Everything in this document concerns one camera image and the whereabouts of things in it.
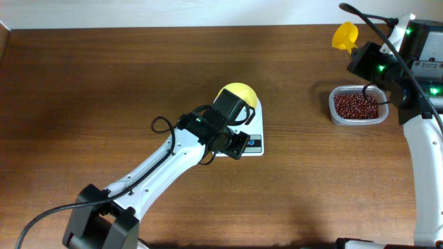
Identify yellow plastic scoop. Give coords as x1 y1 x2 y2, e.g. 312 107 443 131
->
332 22 359 55

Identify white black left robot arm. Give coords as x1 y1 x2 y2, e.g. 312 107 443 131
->
62 83 262 248

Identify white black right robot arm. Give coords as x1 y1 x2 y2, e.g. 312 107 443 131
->
332 17 442 248

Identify white digital kitchen scale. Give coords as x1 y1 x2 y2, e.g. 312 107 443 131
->
208 93 264 156

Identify yellow plastic bowl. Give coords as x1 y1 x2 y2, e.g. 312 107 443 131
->
217 82 259 109

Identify clear plastic food container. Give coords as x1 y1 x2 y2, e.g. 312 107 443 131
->
329 85 389 126

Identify red azuki beans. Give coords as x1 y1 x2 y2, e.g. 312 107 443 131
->
333 93 379 120

